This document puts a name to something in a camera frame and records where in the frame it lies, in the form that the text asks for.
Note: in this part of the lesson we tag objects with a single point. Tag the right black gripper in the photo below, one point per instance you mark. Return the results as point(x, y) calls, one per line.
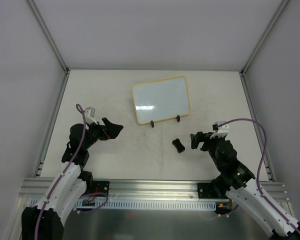
point(203, 140)

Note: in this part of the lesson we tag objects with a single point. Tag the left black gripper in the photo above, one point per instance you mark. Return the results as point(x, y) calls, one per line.
point(103, 131)

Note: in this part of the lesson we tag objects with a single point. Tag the black felt whiteboard eraser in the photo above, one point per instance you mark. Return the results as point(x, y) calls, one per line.
point(178, 145)

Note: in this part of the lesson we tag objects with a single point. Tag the yellow framed whiteboard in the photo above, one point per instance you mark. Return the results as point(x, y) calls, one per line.
point(161, 100)

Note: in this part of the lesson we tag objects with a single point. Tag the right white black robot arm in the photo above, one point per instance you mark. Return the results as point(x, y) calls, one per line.
point(239, 184)

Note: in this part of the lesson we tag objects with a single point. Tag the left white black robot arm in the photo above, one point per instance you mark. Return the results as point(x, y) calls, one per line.
point(46, 220)

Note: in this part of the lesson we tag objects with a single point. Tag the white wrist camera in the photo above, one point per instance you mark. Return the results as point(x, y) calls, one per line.
point(89, 114)
point(220, 129)

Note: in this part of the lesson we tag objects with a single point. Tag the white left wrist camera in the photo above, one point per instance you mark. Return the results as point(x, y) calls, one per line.
point(89, 114)

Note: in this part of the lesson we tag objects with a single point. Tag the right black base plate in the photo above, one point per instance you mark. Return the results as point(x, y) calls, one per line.
point(216, 189)

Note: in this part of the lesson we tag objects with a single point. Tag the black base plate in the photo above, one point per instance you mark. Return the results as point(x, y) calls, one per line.
point(100, 186)
point(216, 189)

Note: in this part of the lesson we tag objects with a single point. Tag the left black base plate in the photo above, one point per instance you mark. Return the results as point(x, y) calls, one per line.
point(100, 186)

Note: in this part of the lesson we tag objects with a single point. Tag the white slotted cable duct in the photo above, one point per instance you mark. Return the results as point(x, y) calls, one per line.
point(191, 205)

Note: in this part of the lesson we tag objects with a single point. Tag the aluminium mounting rail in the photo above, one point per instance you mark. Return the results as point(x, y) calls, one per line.
point(162, 190)

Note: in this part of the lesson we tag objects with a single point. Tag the left aluminium frame post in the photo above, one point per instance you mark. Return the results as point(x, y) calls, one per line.
point(46, 32)

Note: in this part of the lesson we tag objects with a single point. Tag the aluminium frame post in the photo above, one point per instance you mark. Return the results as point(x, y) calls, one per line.
point(46, 32)
point(265, 34)

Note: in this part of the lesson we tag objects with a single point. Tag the right aluminium frame post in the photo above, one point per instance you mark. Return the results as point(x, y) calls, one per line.
point(265, 34)

